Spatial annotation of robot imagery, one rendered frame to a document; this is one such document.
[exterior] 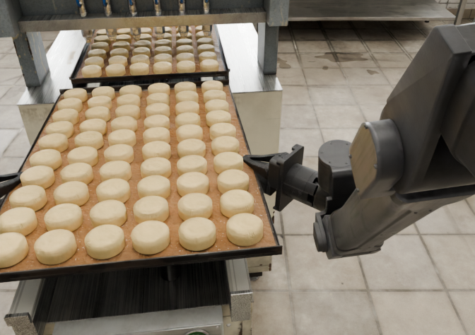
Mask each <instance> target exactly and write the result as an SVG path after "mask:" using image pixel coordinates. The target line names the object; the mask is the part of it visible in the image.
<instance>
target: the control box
mask: <svg viewBox="0 0 475 335"><path fill-rule="evenodd" d="M197 332H200V333H203V334H205V335H224V333H223V313H222V306H221V305H219V306H211V307H198V308H191V309H183V310H171V311H164V312H150V313H143V314H136V315H123V316H116V317H103V318H95V319H82V320H76V321H68V322H56V323H55V325H54V330H53V333H52V335H190V334H193V333H197Z"/></svg>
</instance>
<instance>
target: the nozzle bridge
mask: <svg viewBox="0 0 475 335"><path fill-rule="evenodd" d="M85 1H86V8H87V13H88V15H87V16H86V17H80V16H79V14H78V13H79V12H78V7H77V3H76V0H0V37H12V40H13V44H14V47H15V49H16V54H17V57H18V60H19V64H20V67H21V71H22V73H23V78H24V80H25V84H26V87H35V86H41V85H42V82H43V81H44V79H45V77H46V75H47V73H48V72H49V64H48V61H47V56H46V53H45V48H44V45H43V42H42V37H41V34H40V32H46V31H64V30H99V29H116V28H151V27H169V26H187V25H222V24H239V23H258V45H257V60H258V62H259V65H260V66H261V69H262V72H263V74H264V75H266V74H276V70H277V56H278V30H279V26H287V25H288V12H289V1H290V0H210V9H211V10H210V11H209V12H207V13H206V12H203V11H202V8H203V7H202V0H186V10H187V11H186V13H179V12H178V6H177V0H161V6H162V13H161V14H155V13H154V11H153V10H154V8H153V0H136V6H137V12H138V13H137V14H136V15H130V14H129V7H128V1H127V0H111V4H112V13H113V14H112V15H111V16H106V15H105V14H104V10H103V5H102V0H85Z"/></svg>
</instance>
